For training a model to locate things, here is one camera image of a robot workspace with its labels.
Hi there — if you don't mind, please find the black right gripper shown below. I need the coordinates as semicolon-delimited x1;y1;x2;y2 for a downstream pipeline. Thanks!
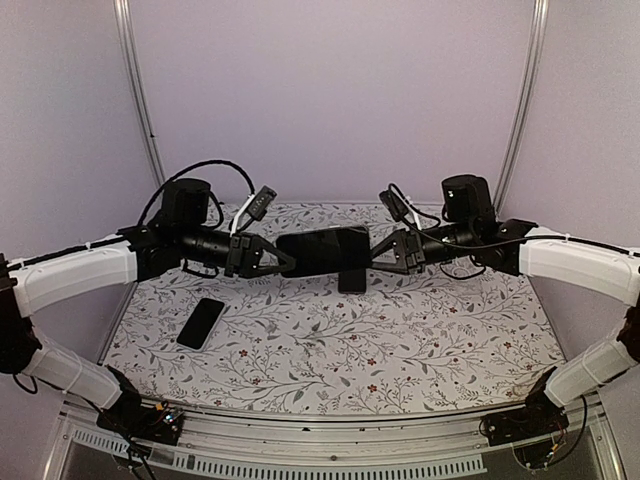
358;221;476;276

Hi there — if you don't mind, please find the aluminium front rail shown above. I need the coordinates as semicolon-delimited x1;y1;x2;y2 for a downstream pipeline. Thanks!
43;394;631;479

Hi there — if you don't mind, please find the right aluminium frame post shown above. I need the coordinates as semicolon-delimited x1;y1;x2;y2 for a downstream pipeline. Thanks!
494;0;550;212

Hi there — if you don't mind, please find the black smartphone far corner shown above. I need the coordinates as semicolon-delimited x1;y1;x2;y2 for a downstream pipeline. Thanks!
276;226;372;278

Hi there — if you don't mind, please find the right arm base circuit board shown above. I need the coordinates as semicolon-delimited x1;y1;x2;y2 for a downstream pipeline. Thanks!
478;367;588;472

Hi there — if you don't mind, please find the aluminium frame post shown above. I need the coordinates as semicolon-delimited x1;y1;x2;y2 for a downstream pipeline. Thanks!
113;0;165;186
494;0;550;212

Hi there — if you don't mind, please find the black right camera cable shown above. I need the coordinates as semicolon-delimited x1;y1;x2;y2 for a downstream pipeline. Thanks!
387;182;640;279

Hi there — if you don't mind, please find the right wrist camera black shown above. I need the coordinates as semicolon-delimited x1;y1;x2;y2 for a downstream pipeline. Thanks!
379;182;422;230

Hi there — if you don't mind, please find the floral patterned table mat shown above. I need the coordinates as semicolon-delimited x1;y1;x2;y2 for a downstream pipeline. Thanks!
104;259;564;415

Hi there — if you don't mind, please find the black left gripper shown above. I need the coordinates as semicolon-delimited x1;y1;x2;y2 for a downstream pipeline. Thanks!
180;226;298;282

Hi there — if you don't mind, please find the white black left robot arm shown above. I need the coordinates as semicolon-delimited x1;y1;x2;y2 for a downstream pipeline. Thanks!
1;179;296;434

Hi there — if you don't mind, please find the black sleeved left camera cable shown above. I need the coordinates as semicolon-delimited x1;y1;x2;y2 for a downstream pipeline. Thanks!
137;159;259;231

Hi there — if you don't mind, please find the left aluminium frame post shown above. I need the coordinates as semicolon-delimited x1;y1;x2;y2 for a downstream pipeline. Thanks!
113;0;165;186

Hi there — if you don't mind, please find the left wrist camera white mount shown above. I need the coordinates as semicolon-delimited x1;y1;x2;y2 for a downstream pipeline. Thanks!
230;185;277;235

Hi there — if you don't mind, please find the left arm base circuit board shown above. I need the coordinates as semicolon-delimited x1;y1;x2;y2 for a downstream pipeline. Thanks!
96;366;184;446

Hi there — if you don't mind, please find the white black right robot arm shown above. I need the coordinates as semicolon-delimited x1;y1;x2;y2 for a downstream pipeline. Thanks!
372;174;639;436

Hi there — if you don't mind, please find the black smartphone with white edge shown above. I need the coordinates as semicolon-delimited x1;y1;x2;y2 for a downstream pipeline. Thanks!
176;298;225;351

